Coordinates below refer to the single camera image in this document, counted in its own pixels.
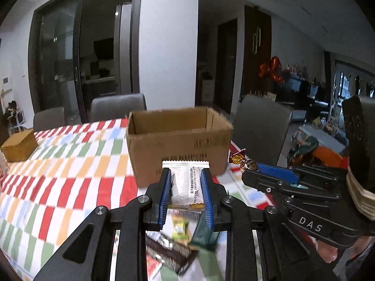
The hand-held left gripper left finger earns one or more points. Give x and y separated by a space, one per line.
165 199

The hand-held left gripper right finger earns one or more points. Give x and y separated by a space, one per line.
208 199

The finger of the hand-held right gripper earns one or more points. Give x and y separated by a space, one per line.
263 183
278 172

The gold red candy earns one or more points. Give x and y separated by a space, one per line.
238 158

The dark brown bar packet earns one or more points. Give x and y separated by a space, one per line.
170 254

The brown cardboard box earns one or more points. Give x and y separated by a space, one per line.
175 143

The person's right hand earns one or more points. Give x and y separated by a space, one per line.
329 251

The yellow green candy packet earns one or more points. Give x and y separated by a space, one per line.
180 228

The dark green snack packet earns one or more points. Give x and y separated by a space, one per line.
202 237

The green orange packaging pile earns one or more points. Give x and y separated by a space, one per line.
313 149

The grey dining chair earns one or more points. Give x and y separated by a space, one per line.
48 118
260 128
117 106

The red white snack packet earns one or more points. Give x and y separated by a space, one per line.
153 269

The cluttered dark sideboard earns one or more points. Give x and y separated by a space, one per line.
304 89

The colourful checked tablecloth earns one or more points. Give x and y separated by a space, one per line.
73 175

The red foil balloon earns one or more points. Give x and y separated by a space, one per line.
271 68

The dark brown wardrobe door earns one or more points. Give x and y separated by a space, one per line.
257 49

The small brown woven box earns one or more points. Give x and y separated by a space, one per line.
19 146

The white storage shelf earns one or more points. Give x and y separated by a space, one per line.
16 121

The dark glass sliding door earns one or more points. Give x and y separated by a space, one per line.
58 58

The dark plush toy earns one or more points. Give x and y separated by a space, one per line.
11 106

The white wall intercom panel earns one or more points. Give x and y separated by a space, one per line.
6 83

